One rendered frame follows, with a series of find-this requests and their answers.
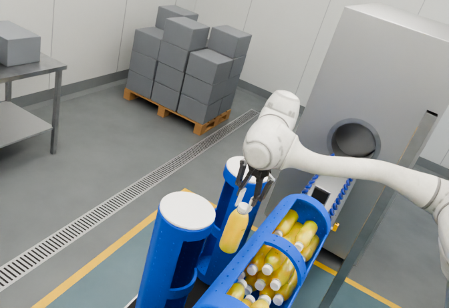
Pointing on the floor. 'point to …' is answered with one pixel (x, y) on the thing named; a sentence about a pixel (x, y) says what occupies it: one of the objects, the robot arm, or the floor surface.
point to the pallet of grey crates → (187, 67)
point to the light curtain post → (378, 208)
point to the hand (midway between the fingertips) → (245, 201)
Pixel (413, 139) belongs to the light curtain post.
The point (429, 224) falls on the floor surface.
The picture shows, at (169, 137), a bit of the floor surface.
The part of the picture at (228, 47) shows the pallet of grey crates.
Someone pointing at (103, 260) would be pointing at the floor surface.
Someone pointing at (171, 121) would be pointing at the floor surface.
